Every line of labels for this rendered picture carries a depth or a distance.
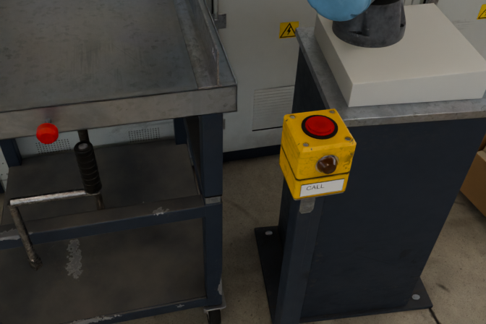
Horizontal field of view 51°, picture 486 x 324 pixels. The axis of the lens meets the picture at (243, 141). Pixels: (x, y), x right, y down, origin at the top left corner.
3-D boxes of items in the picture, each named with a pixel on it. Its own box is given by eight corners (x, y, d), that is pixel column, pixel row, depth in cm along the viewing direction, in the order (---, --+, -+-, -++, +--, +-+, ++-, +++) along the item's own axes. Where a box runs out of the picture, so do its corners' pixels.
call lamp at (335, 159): (340, 177, 69) (344, 159, 67) (316, 181, 69) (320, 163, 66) (336, 170, 70) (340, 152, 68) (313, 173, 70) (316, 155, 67)
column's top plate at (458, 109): (432, 28, 126) (434, 21, 125) (504, 116, 100) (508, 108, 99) (294, 34, 122) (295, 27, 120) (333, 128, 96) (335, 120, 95)
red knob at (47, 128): (60, 145, 80) (55, 129, 78) (38, 147, 79) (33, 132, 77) (61, 126, 83) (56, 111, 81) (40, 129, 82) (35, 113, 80)
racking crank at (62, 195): (30, 273, 100) (-17, 164, 80) (31, 260, 102) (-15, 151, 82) (117, 259, 103) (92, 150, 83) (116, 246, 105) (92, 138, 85)
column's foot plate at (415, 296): (390, 217, 175) (392, 212, 174) (432, 308, 150) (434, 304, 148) (254, 230, 169) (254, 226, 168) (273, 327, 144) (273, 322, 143)
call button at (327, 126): (337, 140, 69) (339, 131, 68) (309, 144, 69) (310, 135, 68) (327, 121, 72) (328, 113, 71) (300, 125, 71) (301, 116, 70)
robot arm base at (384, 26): (382, 7, 116) (390, -36, 109) (418, 40, 105) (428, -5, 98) (321, 18, 113) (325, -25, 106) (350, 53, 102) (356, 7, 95)
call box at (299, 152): (346, 194, 74) (358, 142, 67) (293, 202, 73) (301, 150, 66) (326, 156, 80) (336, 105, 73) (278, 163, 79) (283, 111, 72)
